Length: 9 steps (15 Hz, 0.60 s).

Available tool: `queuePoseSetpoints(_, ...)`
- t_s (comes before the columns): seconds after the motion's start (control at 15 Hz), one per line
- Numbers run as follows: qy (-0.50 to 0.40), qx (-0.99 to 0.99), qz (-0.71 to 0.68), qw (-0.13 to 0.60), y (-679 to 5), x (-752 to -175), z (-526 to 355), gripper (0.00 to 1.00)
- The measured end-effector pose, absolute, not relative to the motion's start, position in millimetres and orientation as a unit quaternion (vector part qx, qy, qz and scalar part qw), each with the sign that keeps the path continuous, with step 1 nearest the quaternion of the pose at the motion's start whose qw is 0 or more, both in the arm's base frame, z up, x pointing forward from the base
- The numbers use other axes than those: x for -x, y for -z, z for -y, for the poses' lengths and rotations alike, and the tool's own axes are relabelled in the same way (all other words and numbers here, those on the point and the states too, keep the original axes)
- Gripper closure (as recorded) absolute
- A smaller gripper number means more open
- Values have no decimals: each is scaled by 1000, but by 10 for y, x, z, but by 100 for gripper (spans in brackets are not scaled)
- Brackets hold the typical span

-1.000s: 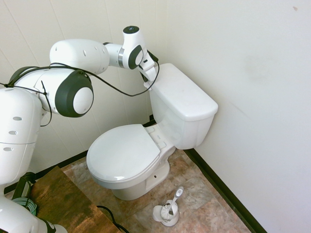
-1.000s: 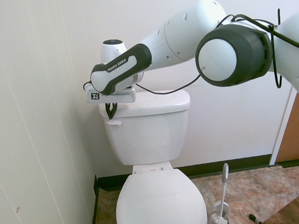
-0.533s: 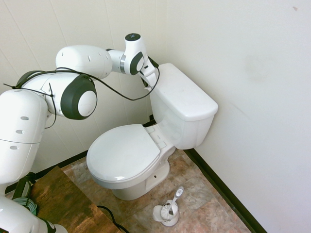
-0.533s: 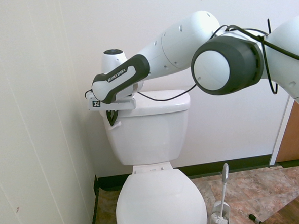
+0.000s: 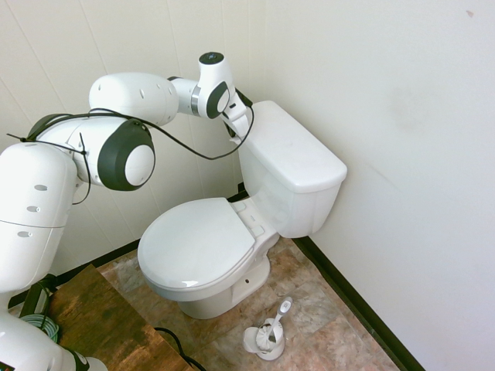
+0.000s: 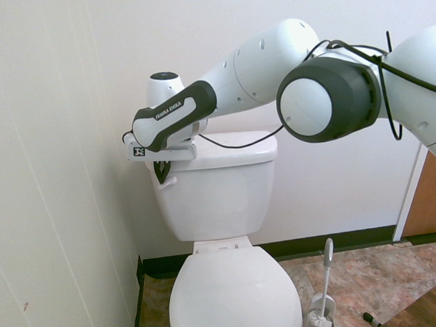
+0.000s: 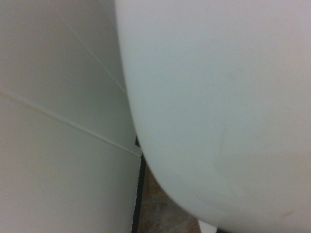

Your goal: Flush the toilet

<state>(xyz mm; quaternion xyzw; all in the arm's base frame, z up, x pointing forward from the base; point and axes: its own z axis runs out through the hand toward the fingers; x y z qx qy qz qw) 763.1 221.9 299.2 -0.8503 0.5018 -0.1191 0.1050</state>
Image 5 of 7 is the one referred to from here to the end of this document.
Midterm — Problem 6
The white toilet tank lid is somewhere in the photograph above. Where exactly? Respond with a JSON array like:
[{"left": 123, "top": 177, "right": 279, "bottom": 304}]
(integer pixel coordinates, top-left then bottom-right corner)
[{"left": 231, "top": 100, "right": 348, "bottom": 195}]

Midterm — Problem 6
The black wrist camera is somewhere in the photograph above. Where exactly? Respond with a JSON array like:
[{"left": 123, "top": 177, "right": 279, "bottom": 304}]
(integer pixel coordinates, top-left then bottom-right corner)
[{"left": 234, "top": 87, "right": 254, "bottom": 111}]

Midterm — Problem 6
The white toilet bowl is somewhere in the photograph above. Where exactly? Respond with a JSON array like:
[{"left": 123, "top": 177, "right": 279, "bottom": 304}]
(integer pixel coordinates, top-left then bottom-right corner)
[{"left": 140, "top": 200, "right": 280, "bottom": 320}]

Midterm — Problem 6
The white toilet brush holder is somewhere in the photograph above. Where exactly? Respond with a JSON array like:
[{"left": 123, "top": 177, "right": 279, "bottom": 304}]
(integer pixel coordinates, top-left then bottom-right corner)
[{"left": 243, "top": 317, "right": 288, "bottom": 362}]

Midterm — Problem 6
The black floor cable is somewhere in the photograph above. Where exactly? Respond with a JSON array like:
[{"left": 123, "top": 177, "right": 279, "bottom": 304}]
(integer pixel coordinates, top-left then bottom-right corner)
[{"left": 153, "top": 326, "right": 212, "bottom": 371}]

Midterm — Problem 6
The black camera cable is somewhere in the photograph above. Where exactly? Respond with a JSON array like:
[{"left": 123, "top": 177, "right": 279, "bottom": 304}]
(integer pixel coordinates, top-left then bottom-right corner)
[{"left": 22, "top": 100, "right": 256, "bottom": 162}]

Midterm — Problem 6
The green coiled cable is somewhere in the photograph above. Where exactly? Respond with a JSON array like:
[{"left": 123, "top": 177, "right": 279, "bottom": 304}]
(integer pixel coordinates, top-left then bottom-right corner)
[{"left": 16, "top": 314, "right": 61, "bottom": 344}]

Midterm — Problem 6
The white toilet brush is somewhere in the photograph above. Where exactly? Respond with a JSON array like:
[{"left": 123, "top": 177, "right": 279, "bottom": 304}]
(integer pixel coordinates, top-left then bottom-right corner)
[{"left": 253, "top": 296, "right": 294, "bottom": 347}]

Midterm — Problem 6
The brown wooden board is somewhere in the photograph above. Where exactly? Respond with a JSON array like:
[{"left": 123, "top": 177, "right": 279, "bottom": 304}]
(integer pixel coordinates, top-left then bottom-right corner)
[{"left": 45, "top": 264, "right": 204, "bottom": 371}]

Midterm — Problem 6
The white toilet tank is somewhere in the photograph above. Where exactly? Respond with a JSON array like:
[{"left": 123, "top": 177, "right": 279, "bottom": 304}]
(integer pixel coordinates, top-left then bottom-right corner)
[{"left": 237, "top": 141, "right": 343, "bottom": 239}]

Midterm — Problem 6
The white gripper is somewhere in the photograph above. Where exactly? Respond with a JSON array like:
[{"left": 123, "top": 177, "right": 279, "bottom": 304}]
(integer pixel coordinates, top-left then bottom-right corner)
[{"left": 221, "top": 90, "right": 251, "bottom": 140}]

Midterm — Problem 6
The long black baseboard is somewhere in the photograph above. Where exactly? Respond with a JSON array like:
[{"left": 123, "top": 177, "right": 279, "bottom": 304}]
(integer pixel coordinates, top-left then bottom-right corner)
[{"left": 291, "top": 234, "right": 427, "bottom": 371}]

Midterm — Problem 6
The black stand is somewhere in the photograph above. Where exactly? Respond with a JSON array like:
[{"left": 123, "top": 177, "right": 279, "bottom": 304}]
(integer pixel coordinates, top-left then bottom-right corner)
[{"left": 6, "top": 272, "right": 60, "bottom": 322}]

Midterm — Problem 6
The white toilet seat lid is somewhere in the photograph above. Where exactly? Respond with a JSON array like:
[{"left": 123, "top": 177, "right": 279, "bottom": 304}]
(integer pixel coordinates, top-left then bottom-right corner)
[{"left": 137, "top": 196, "right": 258, "bottom": 289}]

